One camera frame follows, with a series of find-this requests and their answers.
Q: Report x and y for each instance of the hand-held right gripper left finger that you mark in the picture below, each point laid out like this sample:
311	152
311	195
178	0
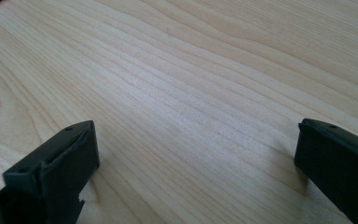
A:
59	168

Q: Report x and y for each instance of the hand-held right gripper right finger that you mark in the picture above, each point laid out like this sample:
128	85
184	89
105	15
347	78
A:
338	168

